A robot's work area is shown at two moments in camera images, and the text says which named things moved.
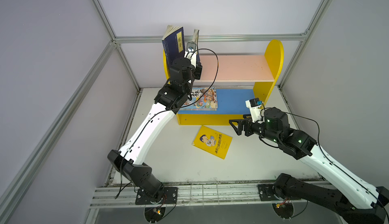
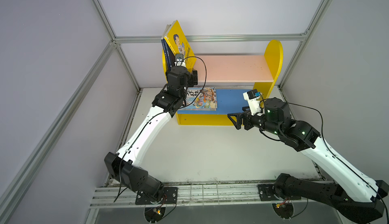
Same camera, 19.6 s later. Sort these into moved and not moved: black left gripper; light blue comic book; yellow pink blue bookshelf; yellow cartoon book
Moved: black left gripper; yellow cartoon book
Not moved: yellow pink blue bookshelf; light blue comic book
